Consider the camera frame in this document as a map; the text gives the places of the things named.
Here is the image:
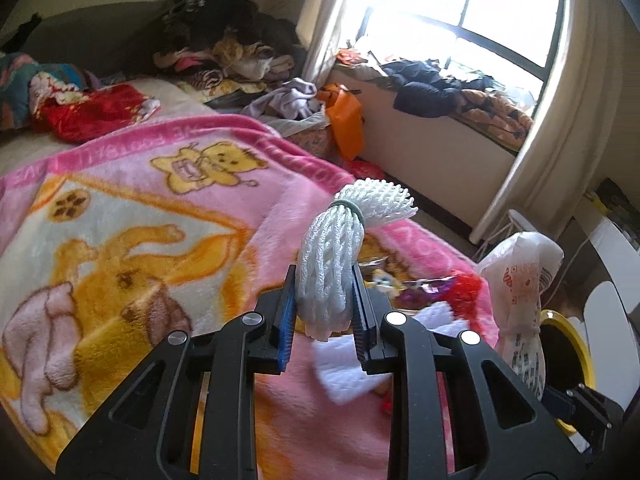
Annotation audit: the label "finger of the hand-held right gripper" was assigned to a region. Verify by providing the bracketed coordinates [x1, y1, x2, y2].
[542, 384, 623, 456]

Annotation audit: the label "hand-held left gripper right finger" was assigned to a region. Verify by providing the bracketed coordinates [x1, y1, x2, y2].
[350, 265, 586, 480]

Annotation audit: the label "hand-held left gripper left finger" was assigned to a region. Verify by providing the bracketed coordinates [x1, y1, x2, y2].
[55, 262, 300, 480]

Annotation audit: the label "yellow trash bin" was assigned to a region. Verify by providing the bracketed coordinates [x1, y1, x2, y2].
[540, 310, 598, 436]

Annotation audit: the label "white foam fruit net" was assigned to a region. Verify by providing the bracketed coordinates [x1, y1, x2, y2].
[295, 178, 418, 342]

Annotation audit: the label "purple snack wrapper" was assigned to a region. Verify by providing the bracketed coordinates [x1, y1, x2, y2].
[395, 280, 456, 308]

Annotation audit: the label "red tinsel wrapper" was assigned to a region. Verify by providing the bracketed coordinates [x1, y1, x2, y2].
[440, 275, 483, 321]

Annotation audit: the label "white printed plastic bag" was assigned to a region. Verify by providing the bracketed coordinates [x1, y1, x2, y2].
[477, 232, 566, 401]

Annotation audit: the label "red plastic bag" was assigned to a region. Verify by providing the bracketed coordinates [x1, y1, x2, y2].
[350, 160, 386, 181]

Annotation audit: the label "pink printed blanket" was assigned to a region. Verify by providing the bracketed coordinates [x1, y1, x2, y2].
[0, 112, 501, 476]

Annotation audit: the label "floral fabric pouf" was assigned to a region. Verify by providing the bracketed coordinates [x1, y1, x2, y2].
[285, 125, 346, 161]

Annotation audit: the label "orange bag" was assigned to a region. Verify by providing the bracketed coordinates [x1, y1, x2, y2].
[317, 82, 366, 158]

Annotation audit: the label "lavender cloth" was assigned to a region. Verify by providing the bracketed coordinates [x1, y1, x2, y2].
[242, 77, 326, 121]

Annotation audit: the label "dark jacket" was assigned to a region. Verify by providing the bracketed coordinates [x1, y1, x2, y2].
[392, 60, 493, 116]

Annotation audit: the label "orange patterned quilt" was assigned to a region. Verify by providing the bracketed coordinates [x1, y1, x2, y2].
[460, 87, 536, 143]

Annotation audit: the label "red cloth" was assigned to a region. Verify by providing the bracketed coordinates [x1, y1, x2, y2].
[37, 84, 161, 141]

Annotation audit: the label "cream curtain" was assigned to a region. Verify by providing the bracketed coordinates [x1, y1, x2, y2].
[297, 0, 371, 86]
[470, 0, 626, 246]

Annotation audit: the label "pile of dark clothes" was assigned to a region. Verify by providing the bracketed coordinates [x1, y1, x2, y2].
[152, 0, 306, 96]

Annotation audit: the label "window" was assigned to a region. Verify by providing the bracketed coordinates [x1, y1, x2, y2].
[350, 0, 563, 81]

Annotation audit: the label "grey headboard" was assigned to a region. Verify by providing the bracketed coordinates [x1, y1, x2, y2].
[20, 0, 166, 76]

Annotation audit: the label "colourful patterned cloth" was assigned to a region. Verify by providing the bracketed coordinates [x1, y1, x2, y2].
[0, 52, 91, 131]

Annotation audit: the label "white wire stool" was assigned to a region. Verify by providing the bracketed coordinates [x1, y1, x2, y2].
[507, 207, 536, 241]

